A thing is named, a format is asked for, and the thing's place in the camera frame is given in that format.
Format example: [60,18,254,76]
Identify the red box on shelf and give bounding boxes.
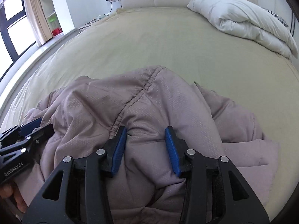
[52,27,62,36]

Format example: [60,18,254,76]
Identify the beige curtain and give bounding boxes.
[24,0,53,46]

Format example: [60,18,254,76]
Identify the beige bed with bedspread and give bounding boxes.
[1,8,298,220]

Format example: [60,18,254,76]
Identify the folded white duvet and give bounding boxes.
[187,0,298,59]

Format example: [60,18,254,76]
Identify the white bedside table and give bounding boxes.
[78,14,107,32]

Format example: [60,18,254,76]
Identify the green container on shelf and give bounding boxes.
[47,12,57,23]

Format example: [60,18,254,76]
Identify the mauve quilted long coat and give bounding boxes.
[15,66,279,223]

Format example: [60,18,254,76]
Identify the person's left hand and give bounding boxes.
[0,182,28,213]

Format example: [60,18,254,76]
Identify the zebra print pillow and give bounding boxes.
[263,8,288,28]

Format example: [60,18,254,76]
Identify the white built-in shelf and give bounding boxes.
[40,0,61,32]

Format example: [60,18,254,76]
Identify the black framed window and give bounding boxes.
[1,0,36,79]

